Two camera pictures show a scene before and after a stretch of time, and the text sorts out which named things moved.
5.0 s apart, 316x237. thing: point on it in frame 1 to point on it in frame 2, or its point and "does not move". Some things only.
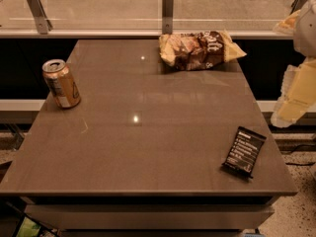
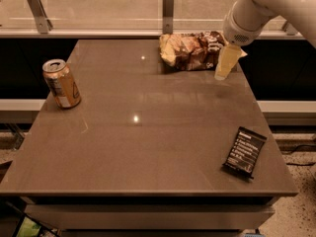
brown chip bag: (198, 50) does not move
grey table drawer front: (151, 216) does not move
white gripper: (306, 34) to (237, 33)
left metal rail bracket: (41, 21) does not move
